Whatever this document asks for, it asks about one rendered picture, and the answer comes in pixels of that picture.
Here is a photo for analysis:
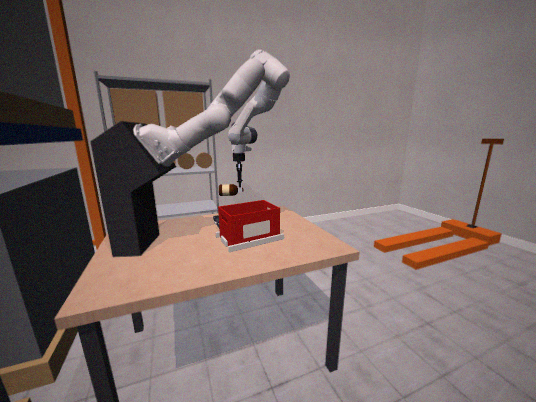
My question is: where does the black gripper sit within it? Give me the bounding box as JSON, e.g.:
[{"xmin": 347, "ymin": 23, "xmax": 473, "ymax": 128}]
[{"xmin": 233, "ymin": 153, "xmax": 245, "ymax": 192}]

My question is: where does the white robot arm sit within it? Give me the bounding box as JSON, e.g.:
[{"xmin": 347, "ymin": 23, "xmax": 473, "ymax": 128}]
[{"xmin": 133, "ymin": 50, "xmax": 290, "ymax": 167}]

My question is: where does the brown glass bottle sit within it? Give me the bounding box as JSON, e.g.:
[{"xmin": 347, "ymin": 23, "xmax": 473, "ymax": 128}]
[{"xmin": 219, "ymin": 184, "xmax": 238, "ymax": 196}]

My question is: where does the dark red crate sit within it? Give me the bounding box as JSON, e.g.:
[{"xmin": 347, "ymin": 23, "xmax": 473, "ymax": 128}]
[{"xmin": 218, "ymin": 200, "xmax": 280, "ymax": 246}]

